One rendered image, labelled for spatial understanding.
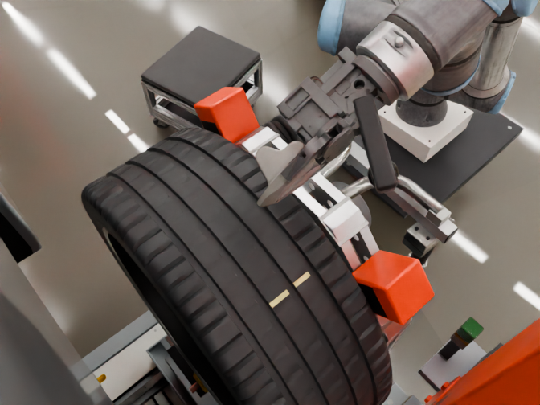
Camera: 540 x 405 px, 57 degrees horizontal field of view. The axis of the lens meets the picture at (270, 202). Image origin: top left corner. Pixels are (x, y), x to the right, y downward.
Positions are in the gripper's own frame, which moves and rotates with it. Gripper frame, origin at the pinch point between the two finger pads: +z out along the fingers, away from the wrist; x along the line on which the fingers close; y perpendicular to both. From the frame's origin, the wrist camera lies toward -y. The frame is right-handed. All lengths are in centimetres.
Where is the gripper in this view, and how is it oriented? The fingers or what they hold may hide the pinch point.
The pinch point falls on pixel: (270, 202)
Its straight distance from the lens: 61.6
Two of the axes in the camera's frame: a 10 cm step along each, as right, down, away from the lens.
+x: -2.3, -1.0, -9.7
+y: -6.5, -7.2, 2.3
